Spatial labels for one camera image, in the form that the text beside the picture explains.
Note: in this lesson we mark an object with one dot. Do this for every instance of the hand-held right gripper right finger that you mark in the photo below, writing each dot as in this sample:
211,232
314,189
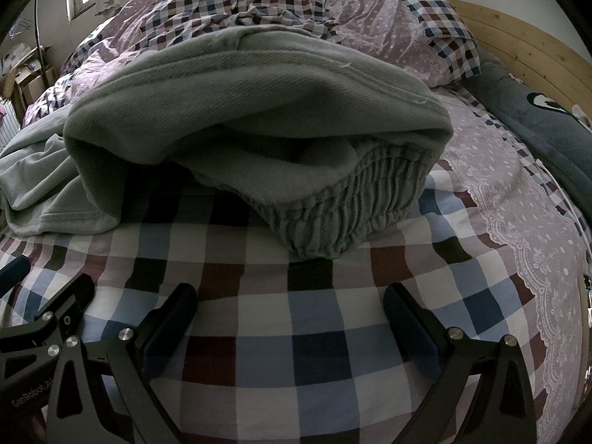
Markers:
411,333

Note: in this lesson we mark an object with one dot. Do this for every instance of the white radiator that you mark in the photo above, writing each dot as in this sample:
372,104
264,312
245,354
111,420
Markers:
7,122

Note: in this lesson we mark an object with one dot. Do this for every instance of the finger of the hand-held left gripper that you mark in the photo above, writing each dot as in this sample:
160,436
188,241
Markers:
14,274
76,293

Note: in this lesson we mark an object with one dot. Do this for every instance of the cardboard boxes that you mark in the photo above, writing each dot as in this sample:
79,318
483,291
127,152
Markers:
27,78

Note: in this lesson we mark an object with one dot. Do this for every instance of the black lamp pole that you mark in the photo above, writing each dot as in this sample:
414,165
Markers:
42,55

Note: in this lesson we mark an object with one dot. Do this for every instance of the wooden headboard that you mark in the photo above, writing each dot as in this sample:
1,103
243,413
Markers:
532,46

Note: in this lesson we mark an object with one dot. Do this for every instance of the small checked duvet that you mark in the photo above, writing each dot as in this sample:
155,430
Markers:
208,4

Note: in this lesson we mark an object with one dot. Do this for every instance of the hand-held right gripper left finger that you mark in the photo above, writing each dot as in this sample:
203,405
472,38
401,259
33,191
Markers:
166,333

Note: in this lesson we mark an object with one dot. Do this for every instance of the pale sweatshirt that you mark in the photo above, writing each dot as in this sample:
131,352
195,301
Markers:
41,185

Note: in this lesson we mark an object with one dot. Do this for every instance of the large checked bed sheet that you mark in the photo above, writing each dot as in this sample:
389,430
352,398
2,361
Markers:
277,333

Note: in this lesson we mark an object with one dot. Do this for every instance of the purple dotted checked pillow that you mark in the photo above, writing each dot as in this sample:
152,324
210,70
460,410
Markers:
384,23

